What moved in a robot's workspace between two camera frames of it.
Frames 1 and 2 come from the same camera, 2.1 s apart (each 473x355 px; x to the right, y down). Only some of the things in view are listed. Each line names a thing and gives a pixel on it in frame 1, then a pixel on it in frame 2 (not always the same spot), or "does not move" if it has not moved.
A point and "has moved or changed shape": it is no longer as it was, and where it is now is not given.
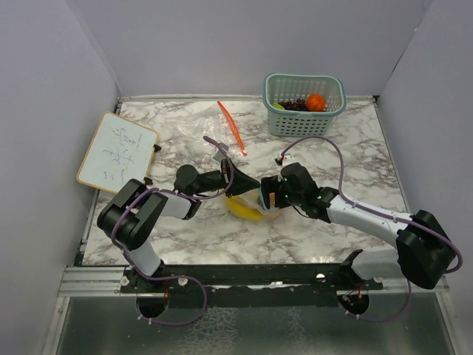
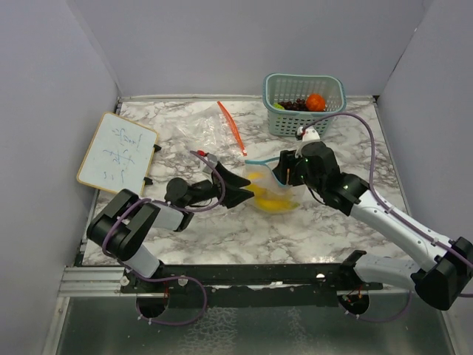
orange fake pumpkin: [315, 102] does not move
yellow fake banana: [236, 206] has moved or changed shape
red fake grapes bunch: [299, 105] does not move
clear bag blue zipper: [248, 206] has moved or changed shape
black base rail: [261, 285] does not move
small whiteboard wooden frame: [120, 149] does not move
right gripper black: [271, 185] to [287, 160]
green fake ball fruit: [278, 106] does not move
